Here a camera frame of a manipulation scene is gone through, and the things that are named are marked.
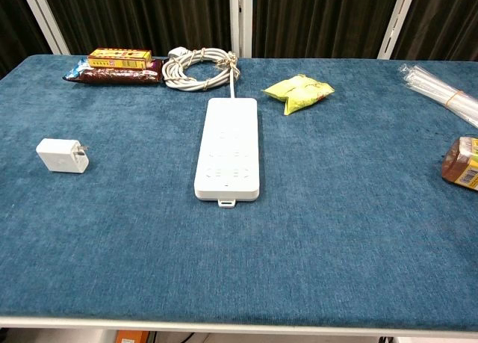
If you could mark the white power adapter plug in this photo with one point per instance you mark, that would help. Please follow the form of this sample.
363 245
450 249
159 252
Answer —
59 156

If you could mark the white power strip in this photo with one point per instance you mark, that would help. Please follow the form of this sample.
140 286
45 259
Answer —
228 178

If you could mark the yellow green snack bag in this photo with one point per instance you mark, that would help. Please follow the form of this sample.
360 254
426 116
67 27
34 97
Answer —
298 92

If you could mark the blue table cloth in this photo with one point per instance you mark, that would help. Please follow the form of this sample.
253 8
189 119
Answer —
239 264

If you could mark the brown snack package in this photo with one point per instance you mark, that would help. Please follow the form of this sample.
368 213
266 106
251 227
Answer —
119 76

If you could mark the yellow red snack box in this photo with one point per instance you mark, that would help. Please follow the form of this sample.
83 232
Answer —
119 59

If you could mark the dark pleated curtain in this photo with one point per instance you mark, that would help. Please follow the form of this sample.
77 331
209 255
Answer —
149 14

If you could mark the orange box under table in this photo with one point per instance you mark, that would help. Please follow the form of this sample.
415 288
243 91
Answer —
130 337

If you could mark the clear wrapped straws bundle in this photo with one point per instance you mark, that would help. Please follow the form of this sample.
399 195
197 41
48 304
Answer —
440 92

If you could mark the tea bottle yellow label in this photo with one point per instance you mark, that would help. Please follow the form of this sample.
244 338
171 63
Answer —
457 163

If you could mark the white frame post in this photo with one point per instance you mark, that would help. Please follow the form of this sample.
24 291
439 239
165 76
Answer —
241 18
397 21
45 18

